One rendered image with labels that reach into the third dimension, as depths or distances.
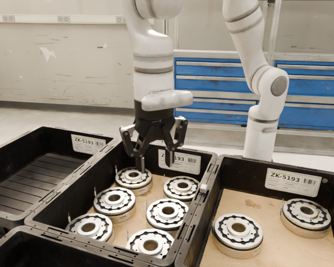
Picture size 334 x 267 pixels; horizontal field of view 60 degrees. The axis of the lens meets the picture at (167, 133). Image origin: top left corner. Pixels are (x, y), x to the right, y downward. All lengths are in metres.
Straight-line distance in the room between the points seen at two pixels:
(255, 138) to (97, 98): 2.98
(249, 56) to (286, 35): 2.48
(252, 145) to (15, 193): 0.71
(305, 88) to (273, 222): 1.93
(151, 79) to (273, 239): 0.44
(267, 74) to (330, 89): 1.80
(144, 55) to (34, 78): 3.61
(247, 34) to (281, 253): 0.52
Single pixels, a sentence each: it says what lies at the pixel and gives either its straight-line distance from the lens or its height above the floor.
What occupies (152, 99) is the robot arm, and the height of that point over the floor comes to 1.16.
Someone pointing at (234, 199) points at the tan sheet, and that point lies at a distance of 0.80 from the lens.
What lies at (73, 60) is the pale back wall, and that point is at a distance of 3.73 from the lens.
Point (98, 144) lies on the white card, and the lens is 0.93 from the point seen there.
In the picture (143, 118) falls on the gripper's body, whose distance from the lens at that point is 0.52.
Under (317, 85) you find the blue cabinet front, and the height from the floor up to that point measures 0.70.
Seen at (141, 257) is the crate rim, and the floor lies 0.93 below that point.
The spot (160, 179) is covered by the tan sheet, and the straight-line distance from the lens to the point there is 0.86.
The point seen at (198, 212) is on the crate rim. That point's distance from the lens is 0.59.
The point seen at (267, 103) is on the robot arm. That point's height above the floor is 1.04.
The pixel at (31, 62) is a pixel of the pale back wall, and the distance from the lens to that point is 4.03.
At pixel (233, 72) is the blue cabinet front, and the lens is 2.47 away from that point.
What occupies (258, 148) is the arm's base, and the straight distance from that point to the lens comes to 0.95.
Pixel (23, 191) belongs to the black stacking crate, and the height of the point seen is 0.83.
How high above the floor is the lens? 1.31
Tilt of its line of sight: 25 degrees down
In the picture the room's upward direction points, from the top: straight up
